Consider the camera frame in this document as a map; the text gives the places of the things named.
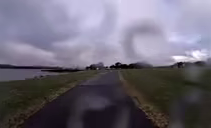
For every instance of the clump of dark trees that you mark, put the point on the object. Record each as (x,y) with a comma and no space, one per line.
(126,65)
(94,66)

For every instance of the dark asphalt path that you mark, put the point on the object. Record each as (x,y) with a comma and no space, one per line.
(99,93)

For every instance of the low dark spit of land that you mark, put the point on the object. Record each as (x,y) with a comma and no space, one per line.
(61,70)

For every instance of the wide grass field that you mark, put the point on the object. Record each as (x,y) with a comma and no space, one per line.
(159,86)

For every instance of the grass verge beside water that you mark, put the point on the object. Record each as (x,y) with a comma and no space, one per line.
(29,91)

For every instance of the distant dark shoreline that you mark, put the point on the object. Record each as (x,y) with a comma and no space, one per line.
(19,66)

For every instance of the grey water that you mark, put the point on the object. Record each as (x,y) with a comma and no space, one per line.
(13,74)

